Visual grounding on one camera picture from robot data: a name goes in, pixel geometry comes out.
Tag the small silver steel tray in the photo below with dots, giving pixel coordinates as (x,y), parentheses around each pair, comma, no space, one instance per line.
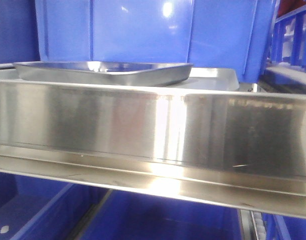
(142,74)

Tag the large flat silver tray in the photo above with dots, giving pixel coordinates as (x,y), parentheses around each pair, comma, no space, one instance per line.
(200,78)

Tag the lower blue plastic bin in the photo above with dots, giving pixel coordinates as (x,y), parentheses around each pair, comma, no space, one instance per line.
(133,216)

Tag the large blue plastic bin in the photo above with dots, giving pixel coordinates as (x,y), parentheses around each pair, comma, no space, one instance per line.
(207,33)

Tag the blue plastic bin at right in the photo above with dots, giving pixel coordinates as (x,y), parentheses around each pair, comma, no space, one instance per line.
(287,53)

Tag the lower left blue bin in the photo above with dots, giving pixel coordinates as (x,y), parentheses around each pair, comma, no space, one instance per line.
(40,209)

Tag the stainless steel shelf front rail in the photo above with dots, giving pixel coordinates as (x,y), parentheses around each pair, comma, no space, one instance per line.
(244,150)

